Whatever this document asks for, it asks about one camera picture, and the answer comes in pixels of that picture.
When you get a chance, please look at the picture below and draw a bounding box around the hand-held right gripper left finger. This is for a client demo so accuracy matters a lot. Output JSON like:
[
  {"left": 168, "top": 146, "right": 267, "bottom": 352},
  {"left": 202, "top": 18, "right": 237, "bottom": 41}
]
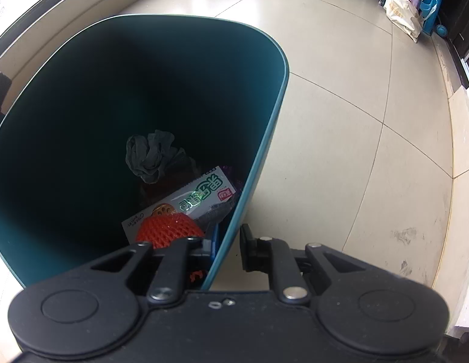
[{"left": 64, "top": 227, "right": 220, "bottom": 304}]

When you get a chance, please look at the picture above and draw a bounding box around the white snack packet green print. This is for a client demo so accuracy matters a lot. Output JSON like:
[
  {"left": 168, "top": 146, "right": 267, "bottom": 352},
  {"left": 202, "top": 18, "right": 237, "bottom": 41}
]
[{"left": 121, "top": 165, "right": 235, "bottom": 243}]

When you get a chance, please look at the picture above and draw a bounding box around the dark sliding door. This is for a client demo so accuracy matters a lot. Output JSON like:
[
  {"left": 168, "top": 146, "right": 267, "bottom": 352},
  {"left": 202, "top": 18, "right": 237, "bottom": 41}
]
[{"left": 442, "top": 0, "right": 469, "bottom": 84}]

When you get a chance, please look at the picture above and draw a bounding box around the orange foam fruit net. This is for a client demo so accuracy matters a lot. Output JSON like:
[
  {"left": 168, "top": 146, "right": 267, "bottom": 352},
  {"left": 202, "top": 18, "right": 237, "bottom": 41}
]
[{"left": 135, "top": 214, "right": 203, "bottom": 250}]

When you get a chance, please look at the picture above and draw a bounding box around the grey cloth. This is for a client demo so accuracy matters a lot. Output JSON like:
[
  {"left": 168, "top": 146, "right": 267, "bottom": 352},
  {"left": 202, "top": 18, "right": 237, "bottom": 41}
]
[{"left": 125, "top": 129, "right": 193, "bottom": 184}]

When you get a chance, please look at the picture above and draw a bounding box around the white tote bag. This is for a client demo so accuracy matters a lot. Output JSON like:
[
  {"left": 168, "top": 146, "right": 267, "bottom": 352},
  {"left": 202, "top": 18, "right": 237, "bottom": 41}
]
[{"left": 377, "top": 0, "right": 424, "bottom": 43}]

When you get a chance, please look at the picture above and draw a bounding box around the black window frame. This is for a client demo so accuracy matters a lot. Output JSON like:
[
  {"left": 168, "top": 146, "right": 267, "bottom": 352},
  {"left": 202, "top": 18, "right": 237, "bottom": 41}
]
[{"left": 0, "top": 0, "right": 118, "bottom": 46}]

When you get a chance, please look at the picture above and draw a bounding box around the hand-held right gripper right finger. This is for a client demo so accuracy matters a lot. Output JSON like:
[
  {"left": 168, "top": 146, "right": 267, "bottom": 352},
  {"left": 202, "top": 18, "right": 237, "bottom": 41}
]
[{"left": 240, "top": 224, "right": 386, "bottom": 305}]

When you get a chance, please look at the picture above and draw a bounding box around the teal plastic trash bin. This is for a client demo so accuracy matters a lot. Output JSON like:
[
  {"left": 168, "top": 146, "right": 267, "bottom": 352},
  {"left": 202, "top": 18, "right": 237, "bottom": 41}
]
[{"left": 0, "top": 14, "right": 290, "bottom": 292}]

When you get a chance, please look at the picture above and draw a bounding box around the light blue bag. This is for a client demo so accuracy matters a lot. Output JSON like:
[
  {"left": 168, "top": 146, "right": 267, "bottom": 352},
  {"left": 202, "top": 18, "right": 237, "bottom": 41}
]
[{"left": 419, "top": 0, "right": 438, "bottom": 24}]

